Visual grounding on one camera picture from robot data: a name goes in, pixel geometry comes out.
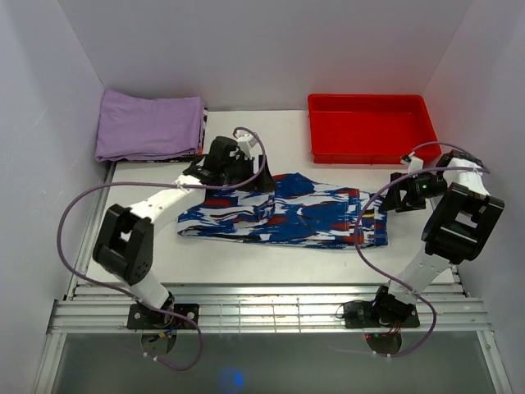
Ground red plastic tray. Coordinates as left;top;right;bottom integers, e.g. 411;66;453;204
308;94;436;165

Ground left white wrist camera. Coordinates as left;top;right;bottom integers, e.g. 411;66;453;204
235;134;258;159

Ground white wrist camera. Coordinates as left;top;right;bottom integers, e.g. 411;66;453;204
235;134;258;159
401;152;424;173

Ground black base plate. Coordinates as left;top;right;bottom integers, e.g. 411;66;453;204
126;304;199;331
343;300;420;328

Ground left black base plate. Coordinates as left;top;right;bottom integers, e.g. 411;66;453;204
126;304;199;331

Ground aluminium rail frame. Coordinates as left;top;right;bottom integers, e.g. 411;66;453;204
33;169;513;393

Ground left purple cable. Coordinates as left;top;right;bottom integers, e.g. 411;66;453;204
57;126;268;371

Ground blue patterned trousers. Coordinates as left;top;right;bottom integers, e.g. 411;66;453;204
176;173;388;250

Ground folded purple trousers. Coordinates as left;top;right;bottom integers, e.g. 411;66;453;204
95;90;206;162

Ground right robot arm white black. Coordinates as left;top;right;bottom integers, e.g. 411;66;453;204
370;149;505;326

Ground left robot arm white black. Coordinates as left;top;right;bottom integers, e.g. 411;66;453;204
93;127;276;328

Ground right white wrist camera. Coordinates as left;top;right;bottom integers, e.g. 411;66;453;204
401;152;424;173

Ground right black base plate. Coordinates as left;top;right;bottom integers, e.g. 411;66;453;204
343;300;420;328

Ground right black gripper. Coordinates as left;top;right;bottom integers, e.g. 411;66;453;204
377;172;448;213

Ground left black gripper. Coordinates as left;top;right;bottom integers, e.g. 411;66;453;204
221;155;276;193

